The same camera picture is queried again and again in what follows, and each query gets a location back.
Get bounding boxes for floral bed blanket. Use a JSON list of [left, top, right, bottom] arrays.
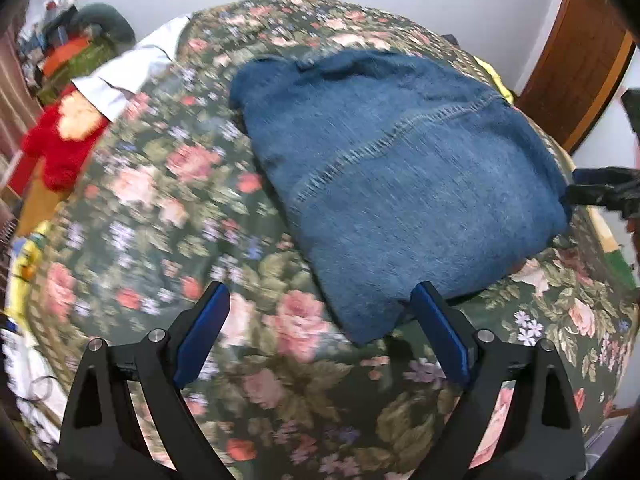
[[15, 0, 638, 480]]

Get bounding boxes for brown cardboard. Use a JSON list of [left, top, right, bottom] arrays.
[[15, 170, 76, 238]]

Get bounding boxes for green bag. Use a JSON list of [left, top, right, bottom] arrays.
[[37, 40, 121, 103]]

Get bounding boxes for grey cushion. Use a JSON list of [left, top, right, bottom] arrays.
[[70, 2, 137, 46]]

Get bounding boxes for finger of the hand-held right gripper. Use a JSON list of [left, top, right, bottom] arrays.
[[571, 166, 640, 187], [565, 184, 640, 221]]

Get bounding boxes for orange box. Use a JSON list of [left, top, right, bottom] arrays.
[[42, 37, 91, 73]]

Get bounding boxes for maroon striped curtain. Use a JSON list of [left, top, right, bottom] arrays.
[[0, 10, 43, 161]]

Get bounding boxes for white cloth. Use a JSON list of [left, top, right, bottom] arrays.
[[0, 330, 66, 461]]

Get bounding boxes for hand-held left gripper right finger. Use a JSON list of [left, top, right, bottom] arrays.
[[407, 281, 588, 480]]

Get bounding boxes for wooden door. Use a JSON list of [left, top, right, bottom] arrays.
[[515, 0, 636, 153]]

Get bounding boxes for yellow printed cloth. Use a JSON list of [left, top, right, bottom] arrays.
[[5, 220, 51, 321]]

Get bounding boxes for blue denim jacket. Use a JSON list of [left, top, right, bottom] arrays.
[[229, 50, 573, 346]]

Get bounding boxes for red plush toy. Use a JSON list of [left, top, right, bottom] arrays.
[[10, 85, 111, 196]]

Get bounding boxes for white bed sheet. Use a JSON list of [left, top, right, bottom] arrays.
[[72, 14, 191, 121]]

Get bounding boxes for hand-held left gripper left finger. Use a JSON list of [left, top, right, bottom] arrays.
[[55, 281, 236, 480]]

